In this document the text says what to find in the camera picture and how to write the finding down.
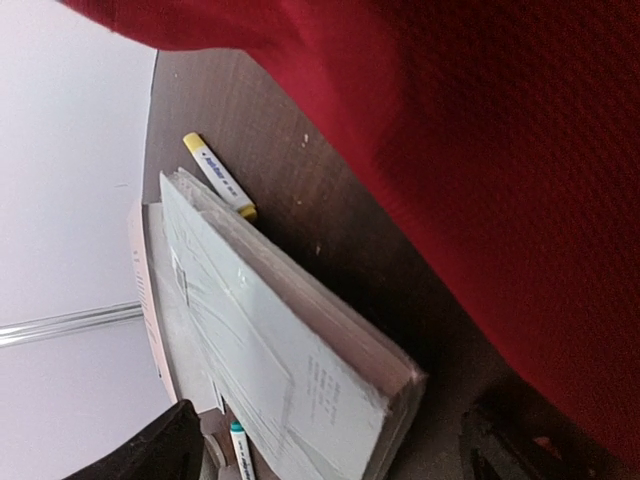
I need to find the teal capped white marker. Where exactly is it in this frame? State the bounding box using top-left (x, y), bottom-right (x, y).
top-left (230, 420), bottom-right (257, 480)

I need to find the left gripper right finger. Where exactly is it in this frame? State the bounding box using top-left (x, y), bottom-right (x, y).
top-left (462, 402), bottom-right (620, 479)

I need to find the pink book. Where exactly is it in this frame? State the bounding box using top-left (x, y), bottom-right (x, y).
top-left (128, 202), bottom-right (225, 414)

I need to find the yellow capped white marker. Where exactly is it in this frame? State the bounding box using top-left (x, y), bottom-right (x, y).
top-left (183, 132), bottom-right (257, 222)

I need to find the left aluminium frame post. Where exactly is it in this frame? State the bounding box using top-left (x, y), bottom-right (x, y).
top-left (1, 302), bottom-right (143, 348)

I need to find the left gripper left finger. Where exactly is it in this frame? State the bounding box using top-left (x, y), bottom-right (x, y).
top-left (67, 400), bottom-right (204, 480)

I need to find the red backpack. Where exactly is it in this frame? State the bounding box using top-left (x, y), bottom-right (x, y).
top-left (70, 1), bottom-right (639, 468)

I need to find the grey book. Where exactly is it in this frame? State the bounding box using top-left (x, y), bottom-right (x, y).
top-left (159, 170), bottom-right (426, 479)

